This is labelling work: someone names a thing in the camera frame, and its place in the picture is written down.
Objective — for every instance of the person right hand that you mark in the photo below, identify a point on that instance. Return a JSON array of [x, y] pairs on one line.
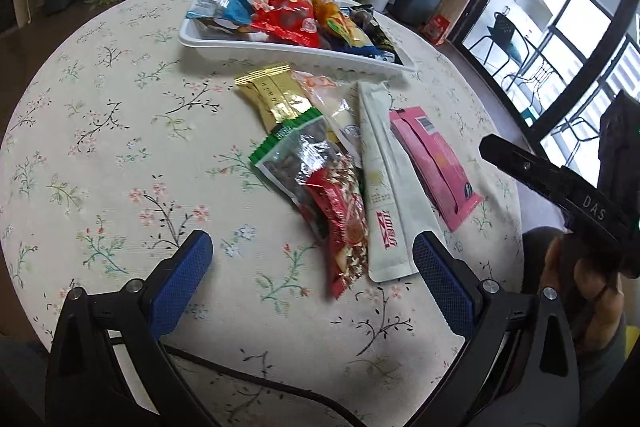
[[606, 299]]

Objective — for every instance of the clear orange print snack packet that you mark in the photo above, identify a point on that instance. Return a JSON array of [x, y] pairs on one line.
[[338, 102]]

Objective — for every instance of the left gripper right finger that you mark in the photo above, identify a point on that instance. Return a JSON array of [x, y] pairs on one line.
[[449, 281]]

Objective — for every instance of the white plastic tray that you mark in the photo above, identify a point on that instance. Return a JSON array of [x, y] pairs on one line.
[[222, 47]]

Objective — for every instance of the dark red foil snack packet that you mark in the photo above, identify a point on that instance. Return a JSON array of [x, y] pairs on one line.
[[335, 190]]

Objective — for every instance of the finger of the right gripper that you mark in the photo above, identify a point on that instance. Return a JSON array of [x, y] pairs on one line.
[[530, 171]]

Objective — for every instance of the floral round tablecloth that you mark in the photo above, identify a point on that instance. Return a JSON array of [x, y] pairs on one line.
[[126, 141]]

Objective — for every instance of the red chocolate ball bag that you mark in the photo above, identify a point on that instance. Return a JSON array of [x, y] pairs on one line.
[[291, 21]]

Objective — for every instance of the long black snack packet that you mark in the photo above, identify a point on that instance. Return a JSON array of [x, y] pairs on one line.
[[364, 17]]

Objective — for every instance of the pink snack packet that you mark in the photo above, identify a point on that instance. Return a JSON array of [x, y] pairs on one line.
[[437, 165]]

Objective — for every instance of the green clear nut packet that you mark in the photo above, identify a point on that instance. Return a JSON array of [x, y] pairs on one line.
[[290, 154]]

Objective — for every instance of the gold foil snack packet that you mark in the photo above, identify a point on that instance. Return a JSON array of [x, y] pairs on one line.
[[275, 93]]

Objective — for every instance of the blue snack packet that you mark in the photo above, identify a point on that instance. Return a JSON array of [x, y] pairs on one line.
[[228, 14]]

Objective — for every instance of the orange yellow snack packet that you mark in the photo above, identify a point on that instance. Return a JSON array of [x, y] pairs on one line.
[[333, 21]]

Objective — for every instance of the small red paper bag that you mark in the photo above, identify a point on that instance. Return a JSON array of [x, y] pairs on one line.
[[435, 30]]

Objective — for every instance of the white long snack pouch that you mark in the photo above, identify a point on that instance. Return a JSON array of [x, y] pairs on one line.
[[397, 207]]

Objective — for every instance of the black balcony chair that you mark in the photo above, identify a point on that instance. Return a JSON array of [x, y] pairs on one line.
[[500, 47]]

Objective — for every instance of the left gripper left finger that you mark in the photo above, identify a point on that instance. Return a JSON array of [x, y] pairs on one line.
[[174, 281]]

